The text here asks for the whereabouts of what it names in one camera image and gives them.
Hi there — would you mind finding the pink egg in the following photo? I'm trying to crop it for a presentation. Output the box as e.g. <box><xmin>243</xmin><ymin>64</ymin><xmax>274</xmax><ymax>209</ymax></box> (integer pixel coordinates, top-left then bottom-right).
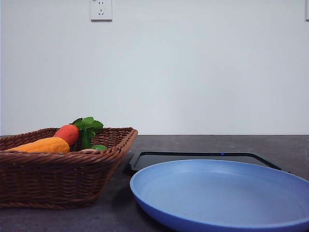
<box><xmin>78</xmin><ymin>149</ymin><xmax>97</xmax><ymax>153</ymax></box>

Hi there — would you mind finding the yellow toy corn cob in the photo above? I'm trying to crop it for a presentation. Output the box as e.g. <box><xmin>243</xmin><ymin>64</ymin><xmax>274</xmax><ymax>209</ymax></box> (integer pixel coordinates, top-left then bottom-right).
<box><xmin>6</xmin><ymin>137</ymin><xmax>70</xmax><ymax>154</ymax></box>

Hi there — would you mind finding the brown wicker basket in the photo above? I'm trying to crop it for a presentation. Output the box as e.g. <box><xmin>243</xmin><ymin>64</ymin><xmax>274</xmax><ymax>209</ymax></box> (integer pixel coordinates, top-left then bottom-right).
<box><xmin>0</xmin><ymin>127</ymin><xmax>138</xmax><ymax>209</ymax></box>

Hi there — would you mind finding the green toy chili pepper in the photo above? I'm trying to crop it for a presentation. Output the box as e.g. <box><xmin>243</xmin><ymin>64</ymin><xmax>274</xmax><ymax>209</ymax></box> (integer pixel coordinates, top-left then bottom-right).
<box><xmin>80</xmin><ymin>130</ymin><xmax>108</xmax><ymax>151</ymax></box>

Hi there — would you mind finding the white wall socket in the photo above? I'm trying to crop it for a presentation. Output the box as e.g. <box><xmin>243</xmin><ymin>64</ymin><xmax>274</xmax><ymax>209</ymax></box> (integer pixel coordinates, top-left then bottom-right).
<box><xmin>90</xmin><ymin>0</ymin><xmax>113</xmax><ymax>23</ymax></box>

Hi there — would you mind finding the blue plate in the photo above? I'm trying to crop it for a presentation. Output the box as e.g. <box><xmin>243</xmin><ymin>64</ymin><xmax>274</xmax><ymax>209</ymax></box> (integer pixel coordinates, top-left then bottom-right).
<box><xmin>130</xmin><ymin>159</ymin><xmax>309</xmax><ymax>232</ymax></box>

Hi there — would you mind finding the orange toy carrot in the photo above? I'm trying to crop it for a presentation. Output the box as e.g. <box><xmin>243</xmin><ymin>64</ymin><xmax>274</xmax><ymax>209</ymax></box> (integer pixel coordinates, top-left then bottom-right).
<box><xmin>54</xmin><ymin>117</ymin><xmax>104</xmax><ymax>148</ymax></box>

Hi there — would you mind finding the black flat tray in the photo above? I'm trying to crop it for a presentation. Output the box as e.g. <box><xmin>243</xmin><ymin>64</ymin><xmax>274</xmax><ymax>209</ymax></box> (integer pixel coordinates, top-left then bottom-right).
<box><xmin>124</xmin><ymin>151</ymin><xmax>289</xmax><ymax>175</ymax></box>

